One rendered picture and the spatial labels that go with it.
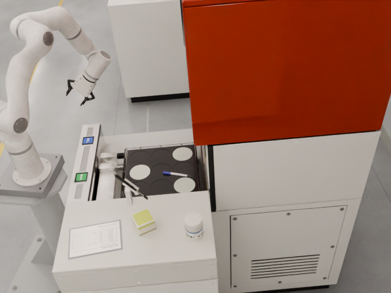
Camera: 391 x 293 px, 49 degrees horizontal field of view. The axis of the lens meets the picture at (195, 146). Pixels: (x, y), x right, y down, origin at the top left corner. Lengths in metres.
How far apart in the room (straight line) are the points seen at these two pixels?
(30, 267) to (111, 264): 1.39
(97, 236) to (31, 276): 1.26
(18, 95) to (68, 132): 1.97
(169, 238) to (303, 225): 0.74
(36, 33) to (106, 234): 0.88
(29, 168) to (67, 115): 1.99
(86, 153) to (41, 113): 2.14
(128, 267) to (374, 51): 1.18
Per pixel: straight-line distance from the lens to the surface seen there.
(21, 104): 2.02
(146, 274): 1.75
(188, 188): 2.00
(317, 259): 2.46
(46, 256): 2.94
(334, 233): 2.30
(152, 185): 2.04
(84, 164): 2.13
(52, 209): 2.42
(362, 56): 1.62
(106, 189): 2.09
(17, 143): 2.13
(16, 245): 3.22
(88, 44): 2.22
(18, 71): 2.01
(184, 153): 2.17
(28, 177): 2.27
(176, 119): 3.86
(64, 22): 2.09
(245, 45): 1.48
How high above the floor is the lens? 2.36
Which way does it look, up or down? 42 degrees down
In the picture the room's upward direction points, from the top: 5 degrees counter-clockwise
